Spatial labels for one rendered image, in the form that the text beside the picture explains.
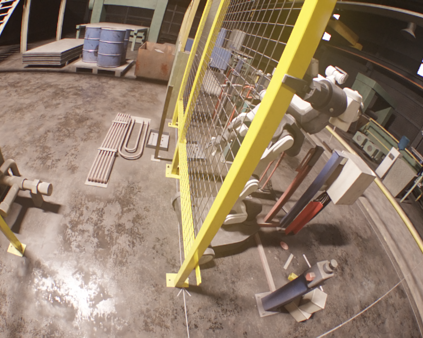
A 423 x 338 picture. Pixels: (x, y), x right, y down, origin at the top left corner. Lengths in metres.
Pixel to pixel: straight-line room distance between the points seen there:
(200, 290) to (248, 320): 0.41
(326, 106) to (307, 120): 0.60
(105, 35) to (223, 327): 4.94
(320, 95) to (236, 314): 1.39
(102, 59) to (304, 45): 4.58
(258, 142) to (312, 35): 0.29
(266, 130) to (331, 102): 0.19
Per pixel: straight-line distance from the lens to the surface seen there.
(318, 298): 1.59
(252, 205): 1.58
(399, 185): 6.28
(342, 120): 0.62
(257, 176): 1.26
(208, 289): 1.50
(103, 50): 4.81
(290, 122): 1.13
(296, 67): 0.47
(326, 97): 0.54
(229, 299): 1.54
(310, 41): 0.48
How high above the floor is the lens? 1.38
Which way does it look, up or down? 37 degrees down
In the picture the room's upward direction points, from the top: 22 degrees clockwise
